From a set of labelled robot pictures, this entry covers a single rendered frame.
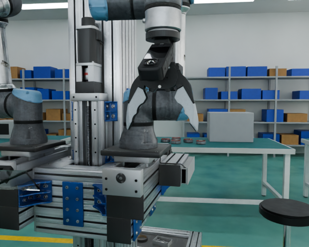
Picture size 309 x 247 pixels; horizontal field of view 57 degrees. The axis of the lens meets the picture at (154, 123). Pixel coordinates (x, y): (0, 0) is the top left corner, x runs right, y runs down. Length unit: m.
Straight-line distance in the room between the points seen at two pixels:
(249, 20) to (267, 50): 0.82
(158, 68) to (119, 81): 0.80
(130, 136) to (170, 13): 0.58
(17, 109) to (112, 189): 0.55
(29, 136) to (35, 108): 0.12
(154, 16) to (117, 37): 0.73
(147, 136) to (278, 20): 6.76
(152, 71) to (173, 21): 0.14
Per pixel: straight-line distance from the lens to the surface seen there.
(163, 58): 0.52
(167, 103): 1.04
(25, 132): 1.29
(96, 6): 0.73
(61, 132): 7.19
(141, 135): 1.06
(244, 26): 7.43
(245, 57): 7.30
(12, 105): 1.32
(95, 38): 1.28
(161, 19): 0.59
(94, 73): 1.25
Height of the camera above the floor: 1.21
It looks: 4 degrees down
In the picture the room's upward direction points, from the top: straight up
